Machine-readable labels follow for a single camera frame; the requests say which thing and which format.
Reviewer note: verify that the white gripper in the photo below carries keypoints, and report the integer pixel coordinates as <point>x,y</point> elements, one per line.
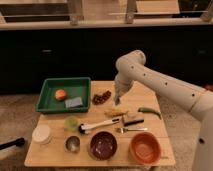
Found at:
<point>122,86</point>

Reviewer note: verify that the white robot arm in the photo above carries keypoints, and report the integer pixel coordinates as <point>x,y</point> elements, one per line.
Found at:
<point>194,99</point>

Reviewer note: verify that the green plastic cup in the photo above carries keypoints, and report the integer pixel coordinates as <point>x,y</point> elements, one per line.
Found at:
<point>71,123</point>

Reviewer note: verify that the small metal cup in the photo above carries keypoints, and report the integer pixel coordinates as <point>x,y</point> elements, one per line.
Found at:
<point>72,144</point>

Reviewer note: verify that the yellow banana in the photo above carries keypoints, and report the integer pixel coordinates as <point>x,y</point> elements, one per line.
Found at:
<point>115,112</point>

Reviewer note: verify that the dark red grape bunch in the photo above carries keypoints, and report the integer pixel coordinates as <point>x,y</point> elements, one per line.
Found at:
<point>99,99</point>

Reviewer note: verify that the green chili pepper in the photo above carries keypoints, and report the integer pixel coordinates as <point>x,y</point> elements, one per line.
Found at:
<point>150,110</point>

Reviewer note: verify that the silver fork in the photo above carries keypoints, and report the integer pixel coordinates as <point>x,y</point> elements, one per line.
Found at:
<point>123,130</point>

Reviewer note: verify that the dark purple bowl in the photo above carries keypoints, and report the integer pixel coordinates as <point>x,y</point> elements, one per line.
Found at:
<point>103,145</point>

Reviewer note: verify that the orange bowl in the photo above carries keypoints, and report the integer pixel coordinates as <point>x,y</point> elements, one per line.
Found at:
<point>145,149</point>

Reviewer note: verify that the orange peach fruit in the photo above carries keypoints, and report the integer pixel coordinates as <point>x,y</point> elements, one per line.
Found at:
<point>60,94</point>

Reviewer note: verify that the green plastic tray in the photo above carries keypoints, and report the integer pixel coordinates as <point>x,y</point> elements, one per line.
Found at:
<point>74,87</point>

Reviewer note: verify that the wooden block with black handle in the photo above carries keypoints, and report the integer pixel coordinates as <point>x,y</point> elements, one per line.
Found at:
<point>129,120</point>

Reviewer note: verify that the black handle object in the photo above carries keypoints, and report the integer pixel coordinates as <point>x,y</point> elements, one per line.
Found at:
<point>18,142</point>

